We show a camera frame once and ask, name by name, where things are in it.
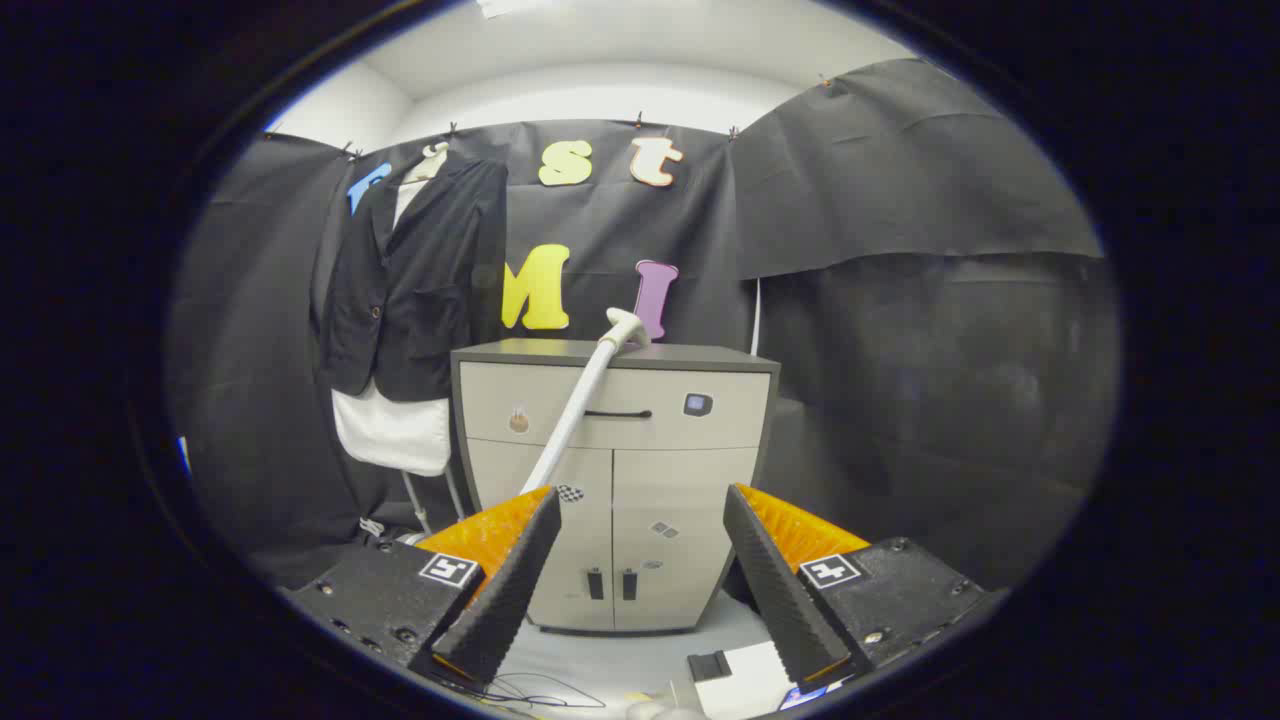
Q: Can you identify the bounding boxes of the black backdrop cloth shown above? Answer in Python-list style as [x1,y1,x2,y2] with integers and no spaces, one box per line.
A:
[168,57,1121,591]

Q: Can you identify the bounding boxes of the white garment steamer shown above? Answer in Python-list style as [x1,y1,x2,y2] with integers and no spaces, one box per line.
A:
[518,307,653,498]

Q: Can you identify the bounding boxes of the grey beige cabinet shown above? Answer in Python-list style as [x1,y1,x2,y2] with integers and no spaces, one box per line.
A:
[450,338,782,636]

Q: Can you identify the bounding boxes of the thin black floor cables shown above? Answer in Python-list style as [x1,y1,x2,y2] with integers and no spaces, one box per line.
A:
[480,670,607,711]

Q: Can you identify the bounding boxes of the black jacket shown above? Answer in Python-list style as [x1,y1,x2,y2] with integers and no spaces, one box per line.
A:
[318,150,509,403]

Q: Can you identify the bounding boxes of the grey garment stand pole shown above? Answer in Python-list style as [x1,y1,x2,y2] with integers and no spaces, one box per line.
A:
[400,470,467,537]

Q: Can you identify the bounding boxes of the white paper sheet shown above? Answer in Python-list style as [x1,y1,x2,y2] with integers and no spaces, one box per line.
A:
[693,640,803,719]

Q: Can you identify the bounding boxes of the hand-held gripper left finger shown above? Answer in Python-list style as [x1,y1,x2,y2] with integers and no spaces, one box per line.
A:
[283,486,563,691]

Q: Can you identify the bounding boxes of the white clothes hanger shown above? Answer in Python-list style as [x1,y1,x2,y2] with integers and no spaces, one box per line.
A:
[402,140,451,186]

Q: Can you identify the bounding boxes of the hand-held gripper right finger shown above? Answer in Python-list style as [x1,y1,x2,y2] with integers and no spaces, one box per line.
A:
[722,483,1011,693]

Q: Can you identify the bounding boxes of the white shirt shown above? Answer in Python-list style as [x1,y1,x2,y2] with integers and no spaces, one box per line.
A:
[331,150,453,477]

